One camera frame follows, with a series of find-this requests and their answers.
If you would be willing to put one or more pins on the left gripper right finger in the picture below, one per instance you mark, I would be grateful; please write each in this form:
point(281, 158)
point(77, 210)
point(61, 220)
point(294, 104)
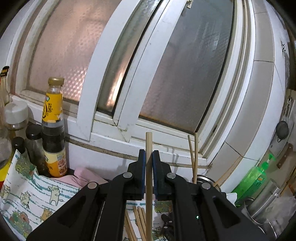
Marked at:
point(200, 214)

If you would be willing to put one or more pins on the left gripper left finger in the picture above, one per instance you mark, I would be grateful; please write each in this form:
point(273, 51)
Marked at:
point(97, 211)

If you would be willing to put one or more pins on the bamboo chopstick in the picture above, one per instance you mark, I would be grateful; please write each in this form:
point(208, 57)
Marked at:
point(148, 188)
point(196, 159)
point(139, 224)
point(129, 228)
point(191, 153)
point(142, 218)

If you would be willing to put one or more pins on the white steel utensil cup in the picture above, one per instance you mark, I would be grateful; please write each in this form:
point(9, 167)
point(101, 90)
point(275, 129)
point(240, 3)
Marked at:
point(205, 183)

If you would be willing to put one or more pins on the pink cloth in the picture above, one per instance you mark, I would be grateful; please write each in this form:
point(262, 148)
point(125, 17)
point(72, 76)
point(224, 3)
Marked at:
point(81, 178)

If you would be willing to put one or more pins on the steel container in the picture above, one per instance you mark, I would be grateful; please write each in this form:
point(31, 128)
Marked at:
point(255, 207)

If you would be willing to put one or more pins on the green dish soap bottle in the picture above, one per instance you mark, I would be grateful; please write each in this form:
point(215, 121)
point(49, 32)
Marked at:
point(251, 182)

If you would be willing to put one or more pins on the cat pattern table cloth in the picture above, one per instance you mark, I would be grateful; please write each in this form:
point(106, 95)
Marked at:
point(28, 199)

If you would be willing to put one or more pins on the black lid glass jar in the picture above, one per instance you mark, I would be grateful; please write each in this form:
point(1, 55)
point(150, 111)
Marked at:
point(35, 148)

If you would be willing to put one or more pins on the yellow label sauce bottle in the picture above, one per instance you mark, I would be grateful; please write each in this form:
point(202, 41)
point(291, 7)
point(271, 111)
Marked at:
point(53, 132)

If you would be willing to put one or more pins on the large clear oil bottle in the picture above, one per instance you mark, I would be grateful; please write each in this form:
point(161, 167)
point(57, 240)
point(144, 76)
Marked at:
point(5, 154)

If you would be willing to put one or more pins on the round mesh strainer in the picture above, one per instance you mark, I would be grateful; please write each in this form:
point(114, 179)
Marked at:
point(282, 130)

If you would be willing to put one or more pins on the white lid spice jar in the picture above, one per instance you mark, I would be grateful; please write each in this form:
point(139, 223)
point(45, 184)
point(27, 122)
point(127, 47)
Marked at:
point(16, 118)

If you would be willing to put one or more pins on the black cap thin bottle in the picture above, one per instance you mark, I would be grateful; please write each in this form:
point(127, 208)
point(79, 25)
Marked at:
point(4, 92)

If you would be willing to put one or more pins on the white frame frosted window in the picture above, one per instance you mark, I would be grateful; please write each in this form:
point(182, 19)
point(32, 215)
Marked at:
point(123, 134)

